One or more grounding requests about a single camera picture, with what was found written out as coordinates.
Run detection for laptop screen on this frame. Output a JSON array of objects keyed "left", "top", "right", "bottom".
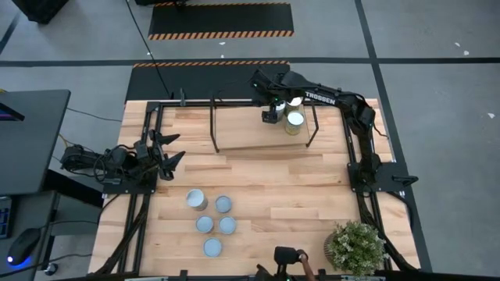
[{"left": 0, "top": 101, "right": 26, "bottom": 123}]

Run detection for black aluminium rig frame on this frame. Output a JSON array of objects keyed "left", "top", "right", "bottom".
[{"left": 93, "top": 88, "right": 421, "bottom": 281}]

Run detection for black desk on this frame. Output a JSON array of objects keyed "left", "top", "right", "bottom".
[{"left": 0, "top": 89, "right": 72, "bottom": 197}]

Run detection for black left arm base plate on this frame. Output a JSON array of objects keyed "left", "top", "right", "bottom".
[{"left": 102, "top": 171, "right": 158, "bottom": 195}]

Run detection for black floor cable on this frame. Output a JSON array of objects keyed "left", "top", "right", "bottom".
[{"left": 124, "top": 0, "right": 175, "bottom": 101}]

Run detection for peaches label can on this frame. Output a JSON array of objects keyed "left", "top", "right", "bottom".
[{"left": 185, "top": 188, "right": 209, "bottom": 212}]

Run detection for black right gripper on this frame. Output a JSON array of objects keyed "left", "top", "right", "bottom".
[{"left": 252, "top": 69, "right": 294, "bottom": 125}]

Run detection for wooden shelf with black frame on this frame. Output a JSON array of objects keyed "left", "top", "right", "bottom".
[{"left": 209, "top": 93, "right": 320, "bottom": 154}]

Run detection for green polka dot can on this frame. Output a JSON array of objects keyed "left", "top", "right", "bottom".
[{"left": 218, "top": 215, "right": 238, "bottom": 236}]

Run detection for oranges label can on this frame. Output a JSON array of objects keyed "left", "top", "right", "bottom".
[{"left": 286, "top": 96, "right": 304, "bottom": 114}]

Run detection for short teal tuna can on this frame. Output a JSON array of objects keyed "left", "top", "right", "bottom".
[{"left": 214, "top": 195, "right": 234, "bottom": 214}]

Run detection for black computer mouse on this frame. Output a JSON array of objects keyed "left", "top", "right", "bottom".
[{"left": 6, "top": 227, "right": 42, "bottom": 267}]

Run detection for hazard striped black floor mat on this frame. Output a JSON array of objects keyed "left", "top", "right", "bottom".
[
  {"left": 148, "top": 2, "right": 295, "bottom": 41},
  {"left": 124, "top": 60, "right": 291, "bottom": 104}
]

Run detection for red tomato label can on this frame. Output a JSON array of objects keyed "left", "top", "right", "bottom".
[{"left": 195, "top": 215, "right": 215, "bottom": 234}]

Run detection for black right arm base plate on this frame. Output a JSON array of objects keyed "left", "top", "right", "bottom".
[{"left": 347, "top": 162, "right": 420, "bottom": 194}]

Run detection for dark keyboard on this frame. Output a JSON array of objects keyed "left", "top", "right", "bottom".
[{"left": 0, "top": 196, "right": 13, "bottom": 240}]

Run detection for carrots label can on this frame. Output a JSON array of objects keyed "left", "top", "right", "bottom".
[{"left": 284, "top": 111, "right": 305, "bottom": 137}]

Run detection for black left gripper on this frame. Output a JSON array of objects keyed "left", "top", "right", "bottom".
[{"left": 134, "top": 130, "right": 187, "bottom": 181}]

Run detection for tall mixed vegetables can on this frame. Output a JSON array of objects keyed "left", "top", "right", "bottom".
[{"left": 202, "top": 237, "right": 223, "bottom": 258}]

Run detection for potted plant white flowers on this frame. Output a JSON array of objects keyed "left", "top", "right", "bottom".
[{"left": 323, "top": 220, "right": 390, "bottom": 276}]

